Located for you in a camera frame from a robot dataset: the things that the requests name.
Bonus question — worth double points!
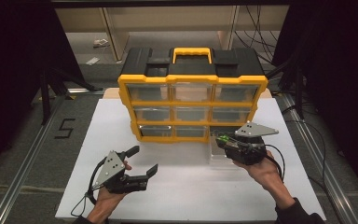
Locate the thin black floor cable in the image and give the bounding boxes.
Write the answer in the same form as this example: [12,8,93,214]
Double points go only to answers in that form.
[281,105,328,190]

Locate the small white floor scrap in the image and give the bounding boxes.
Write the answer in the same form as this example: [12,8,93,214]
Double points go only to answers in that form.
[92,38,110,49]

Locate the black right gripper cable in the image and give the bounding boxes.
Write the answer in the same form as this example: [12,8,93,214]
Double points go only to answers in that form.
[262,143,286,182]

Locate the yellow black drawer cabinet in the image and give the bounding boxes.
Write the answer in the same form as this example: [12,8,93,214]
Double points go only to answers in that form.
[117,46,269,144]

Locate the aluminium floor rail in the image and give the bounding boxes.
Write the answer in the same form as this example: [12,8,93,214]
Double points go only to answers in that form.
[279,92,358,224]
[0,88,105,224]

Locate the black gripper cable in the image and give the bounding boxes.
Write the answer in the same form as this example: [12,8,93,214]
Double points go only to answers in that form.
[262,143,286,182]
[70,158,107,218]

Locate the white desk leg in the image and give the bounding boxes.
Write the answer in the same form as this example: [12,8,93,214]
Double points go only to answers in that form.
[216,5,241,51]
[100,7,131,62]

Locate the dark curtain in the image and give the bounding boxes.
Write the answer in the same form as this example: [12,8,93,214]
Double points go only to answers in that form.
[271,0,358,194]
[0,0,87,185]

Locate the clear plastic drawer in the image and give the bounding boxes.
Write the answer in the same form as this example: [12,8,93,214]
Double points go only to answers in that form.
[209,125,250,168]

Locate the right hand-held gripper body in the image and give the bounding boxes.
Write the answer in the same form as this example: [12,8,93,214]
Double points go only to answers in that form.
[225,120,280,166]

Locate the bundle of hanging cables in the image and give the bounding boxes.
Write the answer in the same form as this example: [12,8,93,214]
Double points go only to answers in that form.
[233,4,291,64]

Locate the black tripod stand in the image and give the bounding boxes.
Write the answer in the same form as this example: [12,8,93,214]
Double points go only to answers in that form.
[39,67,104,126]

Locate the person's left hand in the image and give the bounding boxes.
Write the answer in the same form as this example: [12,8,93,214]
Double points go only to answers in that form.
[95,161,133,208]

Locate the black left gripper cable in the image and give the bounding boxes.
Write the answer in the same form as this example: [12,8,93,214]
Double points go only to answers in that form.
[70,158,107,218]

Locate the person's right hand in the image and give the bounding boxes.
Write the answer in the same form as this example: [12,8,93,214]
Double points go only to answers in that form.
[233,150,285,189]

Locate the grid of clear drawers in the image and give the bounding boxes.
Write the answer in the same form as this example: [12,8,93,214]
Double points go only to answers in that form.
[125,83,259,138]

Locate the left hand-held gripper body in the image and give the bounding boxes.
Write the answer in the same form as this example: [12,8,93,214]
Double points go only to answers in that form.
[96,150,149,195]

